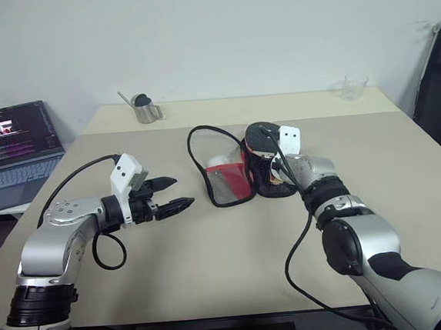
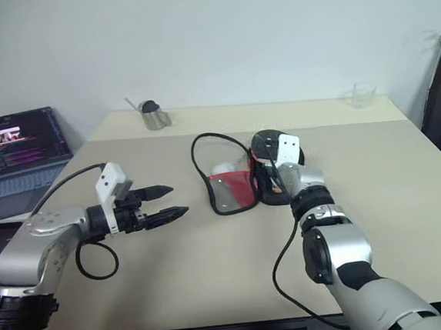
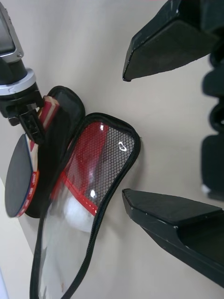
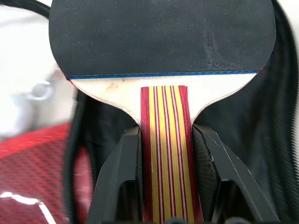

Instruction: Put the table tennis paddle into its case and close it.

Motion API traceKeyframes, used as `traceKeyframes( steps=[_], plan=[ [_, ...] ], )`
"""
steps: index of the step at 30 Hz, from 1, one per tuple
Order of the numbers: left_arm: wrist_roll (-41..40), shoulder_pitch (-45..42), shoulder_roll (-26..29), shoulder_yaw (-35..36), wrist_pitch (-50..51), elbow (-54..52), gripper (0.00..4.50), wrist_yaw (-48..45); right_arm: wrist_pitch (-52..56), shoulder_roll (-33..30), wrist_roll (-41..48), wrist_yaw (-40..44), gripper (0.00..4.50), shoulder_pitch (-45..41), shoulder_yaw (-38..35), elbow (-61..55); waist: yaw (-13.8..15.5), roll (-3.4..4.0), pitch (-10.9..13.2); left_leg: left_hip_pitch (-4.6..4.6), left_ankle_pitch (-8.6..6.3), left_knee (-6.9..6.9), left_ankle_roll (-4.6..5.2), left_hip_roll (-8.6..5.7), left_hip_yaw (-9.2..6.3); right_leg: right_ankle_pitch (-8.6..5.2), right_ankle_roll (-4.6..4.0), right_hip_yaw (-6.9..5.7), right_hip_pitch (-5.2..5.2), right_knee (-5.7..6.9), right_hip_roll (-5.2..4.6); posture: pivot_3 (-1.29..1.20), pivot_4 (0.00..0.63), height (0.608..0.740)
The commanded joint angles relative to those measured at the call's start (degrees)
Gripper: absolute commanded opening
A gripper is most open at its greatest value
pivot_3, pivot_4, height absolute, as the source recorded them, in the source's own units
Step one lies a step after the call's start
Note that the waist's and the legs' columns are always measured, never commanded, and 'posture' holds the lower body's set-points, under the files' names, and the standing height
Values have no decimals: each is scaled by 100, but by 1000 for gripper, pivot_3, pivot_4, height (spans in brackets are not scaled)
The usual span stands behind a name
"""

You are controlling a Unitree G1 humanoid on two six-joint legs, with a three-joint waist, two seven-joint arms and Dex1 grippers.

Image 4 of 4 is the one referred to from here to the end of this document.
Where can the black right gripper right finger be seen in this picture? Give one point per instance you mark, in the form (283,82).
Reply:
(210,161)

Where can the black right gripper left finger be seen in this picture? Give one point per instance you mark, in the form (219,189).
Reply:
(116,168)

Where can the red and black paddle case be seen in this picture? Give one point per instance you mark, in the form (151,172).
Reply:
(261,121)

